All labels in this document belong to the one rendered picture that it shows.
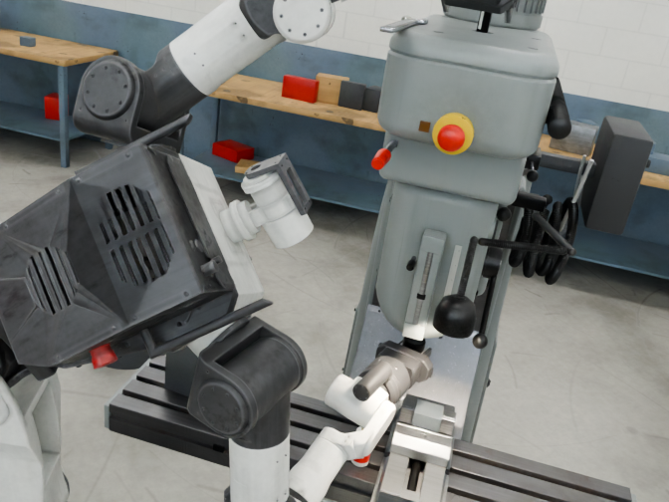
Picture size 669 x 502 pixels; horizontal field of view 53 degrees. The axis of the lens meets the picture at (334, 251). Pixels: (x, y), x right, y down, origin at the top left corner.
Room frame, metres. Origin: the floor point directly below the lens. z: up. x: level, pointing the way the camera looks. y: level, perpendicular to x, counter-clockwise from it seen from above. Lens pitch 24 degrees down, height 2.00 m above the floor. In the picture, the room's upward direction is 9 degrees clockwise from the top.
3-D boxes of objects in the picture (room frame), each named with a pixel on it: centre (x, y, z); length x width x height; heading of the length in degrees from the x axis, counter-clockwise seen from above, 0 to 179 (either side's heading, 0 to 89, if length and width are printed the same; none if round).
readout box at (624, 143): (1.45, -0.58, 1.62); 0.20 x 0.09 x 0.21; 168
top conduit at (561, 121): (1.23, -0.35, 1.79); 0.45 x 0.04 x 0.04; 168
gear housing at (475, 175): (1.27, -0.20, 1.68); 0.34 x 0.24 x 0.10; 168
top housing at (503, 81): (1.24, -0.20, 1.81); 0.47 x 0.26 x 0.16; 168
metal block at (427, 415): (1.21, -0.26, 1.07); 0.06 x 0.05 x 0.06; 79
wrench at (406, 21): (1.10, -0.05, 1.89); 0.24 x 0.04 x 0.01; 167
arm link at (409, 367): (1.15, -0.15, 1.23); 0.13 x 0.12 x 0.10; 63
